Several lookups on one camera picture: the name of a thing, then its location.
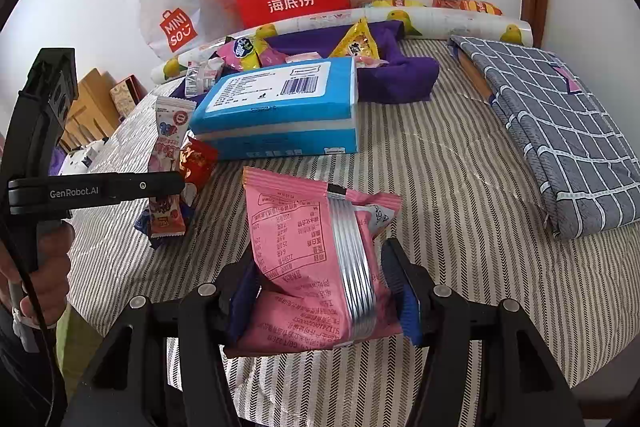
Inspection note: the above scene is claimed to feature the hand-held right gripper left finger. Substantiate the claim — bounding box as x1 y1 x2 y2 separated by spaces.
62 247 262 427

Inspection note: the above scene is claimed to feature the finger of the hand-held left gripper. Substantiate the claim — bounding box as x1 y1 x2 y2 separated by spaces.
106 171 185 204

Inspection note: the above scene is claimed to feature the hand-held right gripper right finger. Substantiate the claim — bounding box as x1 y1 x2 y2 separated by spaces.
381 237 587 427

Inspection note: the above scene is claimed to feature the red white snack packet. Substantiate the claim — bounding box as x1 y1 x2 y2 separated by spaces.
148 197 187 238

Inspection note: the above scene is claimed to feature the large pink snack packet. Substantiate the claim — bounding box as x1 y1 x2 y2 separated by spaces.
223 166 405 358

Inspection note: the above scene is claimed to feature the yellow triangular snack packet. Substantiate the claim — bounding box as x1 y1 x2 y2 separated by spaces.
327 18 381 60

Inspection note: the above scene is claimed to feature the person's left hand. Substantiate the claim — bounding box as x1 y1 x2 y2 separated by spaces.
0 221 72 325

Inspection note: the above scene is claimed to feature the pink red-print snack packet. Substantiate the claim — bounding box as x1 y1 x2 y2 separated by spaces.
148 137 184 176

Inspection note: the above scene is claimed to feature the blue snack wrapper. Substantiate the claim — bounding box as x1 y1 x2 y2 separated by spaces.
134 207 167 251

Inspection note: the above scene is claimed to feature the red gold snack packet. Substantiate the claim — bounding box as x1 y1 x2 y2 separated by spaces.
178 139 220 186

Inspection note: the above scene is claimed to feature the white spotted cloth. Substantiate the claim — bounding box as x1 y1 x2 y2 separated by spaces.
64 138 109 171

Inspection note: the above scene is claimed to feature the plain cardboard box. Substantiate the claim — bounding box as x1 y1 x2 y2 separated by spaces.
59 68 122 148

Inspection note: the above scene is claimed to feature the white cartoon snack packet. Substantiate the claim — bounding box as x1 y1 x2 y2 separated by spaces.
154 96 197 142

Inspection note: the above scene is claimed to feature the patterned cardboard box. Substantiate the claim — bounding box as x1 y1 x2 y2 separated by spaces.
110 75 149 118

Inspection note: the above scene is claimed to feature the clear wrapped snack packet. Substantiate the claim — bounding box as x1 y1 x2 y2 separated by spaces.
184 58 224 97

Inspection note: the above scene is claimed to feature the striped bed sheet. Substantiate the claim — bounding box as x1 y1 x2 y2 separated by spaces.
65 36 640 410

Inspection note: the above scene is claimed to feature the blue and white box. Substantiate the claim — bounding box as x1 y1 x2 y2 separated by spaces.
189 57 360 160

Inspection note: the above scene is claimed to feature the pink packet with dark logo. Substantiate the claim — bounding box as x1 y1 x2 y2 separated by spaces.
219 35 262 71

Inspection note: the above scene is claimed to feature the purple towel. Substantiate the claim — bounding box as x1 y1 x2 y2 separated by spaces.
172 21 440 104

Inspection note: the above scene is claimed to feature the grey checked folded cloth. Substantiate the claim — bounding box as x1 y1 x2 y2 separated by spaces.
447 34 640 241

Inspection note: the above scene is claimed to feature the brown flat box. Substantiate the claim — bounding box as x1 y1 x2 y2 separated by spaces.
456 51 497 106

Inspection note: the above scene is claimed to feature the fruit-print paper roll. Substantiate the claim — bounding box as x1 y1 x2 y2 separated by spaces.
150 6 535 84

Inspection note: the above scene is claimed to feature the yellow chips bag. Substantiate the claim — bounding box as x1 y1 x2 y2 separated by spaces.
362 0 436 10

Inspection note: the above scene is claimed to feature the orange chips bag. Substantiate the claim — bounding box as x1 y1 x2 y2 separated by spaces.
432 0 503 16

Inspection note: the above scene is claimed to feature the black cable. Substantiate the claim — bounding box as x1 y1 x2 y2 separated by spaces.
0 207 69 427

